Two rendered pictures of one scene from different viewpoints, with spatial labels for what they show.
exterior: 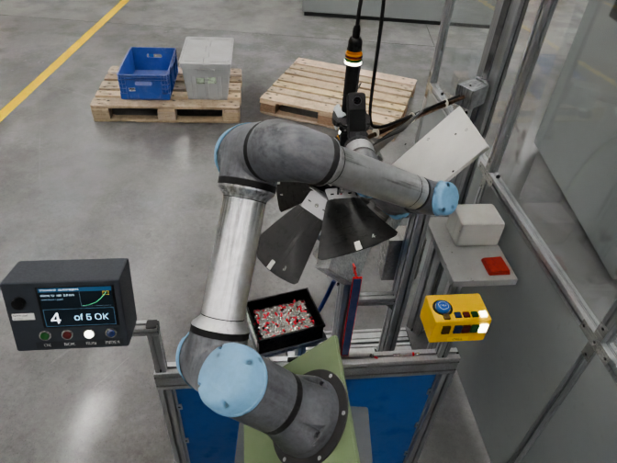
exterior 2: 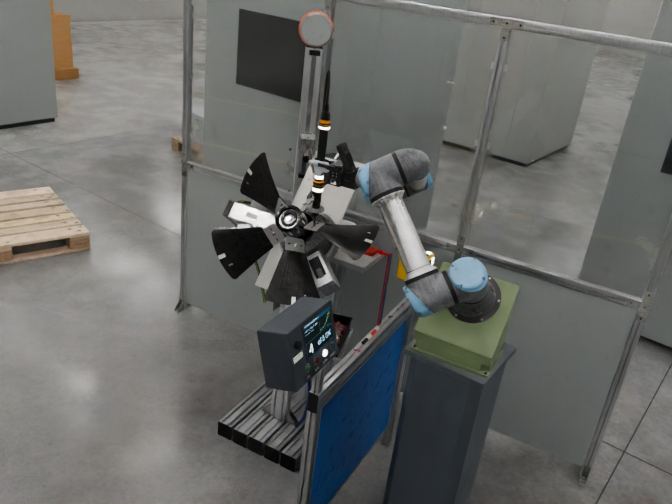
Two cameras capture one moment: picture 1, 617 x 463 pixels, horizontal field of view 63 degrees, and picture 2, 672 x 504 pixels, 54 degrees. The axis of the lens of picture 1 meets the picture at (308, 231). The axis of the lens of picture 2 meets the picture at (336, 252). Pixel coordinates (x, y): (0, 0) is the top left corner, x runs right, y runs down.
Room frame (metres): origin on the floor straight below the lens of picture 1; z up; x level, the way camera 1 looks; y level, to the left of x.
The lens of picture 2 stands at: (-0.22, 1.92, 2.27)
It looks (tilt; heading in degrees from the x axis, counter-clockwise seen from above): 25 degrees down; 304
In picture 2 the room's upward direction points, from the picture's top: 7 degrees clockwise
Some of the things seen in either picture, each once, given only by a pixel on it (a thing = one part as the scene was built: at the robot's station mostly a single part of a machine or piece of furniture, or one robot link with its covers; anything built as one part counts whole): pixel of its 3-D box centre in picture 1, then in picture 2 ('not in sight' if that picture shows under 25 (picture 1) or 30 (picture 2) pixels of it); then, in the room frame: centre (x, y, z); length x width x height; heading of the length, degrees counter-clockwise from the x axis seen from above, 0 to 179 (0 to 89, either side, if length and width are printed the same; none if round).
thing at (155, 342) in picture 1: (156, 346); (319, 367); (0.83, 0.39, 0.96); 0.03 x 0.03 x 0.20; 8
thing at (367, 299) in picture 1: (371, 299); not in sight; (1.43, -0.28, 0.56); 0.19 x 0.04 x 0.04; 98
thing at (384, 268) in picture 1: (400, 253); not in sight; (1.54, -0.38, 0.73); 0.15 x 0.09 x 0.22; 98
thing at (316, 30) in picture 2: not in sight; (316, 29); (1.76, -0.61, 1.88); 0.16 x 0.07 x 0.16; 43
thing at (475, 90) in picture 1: (472, 93); (307, 143); (1.70, -0.54, 1.36); 0.10 x 0.07 x 0.09; 133
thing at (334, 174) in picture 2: (353, 140); (345, 174); (1.16, -0.10, 1.45); 0.12 x 0.08 x 0.09; 9
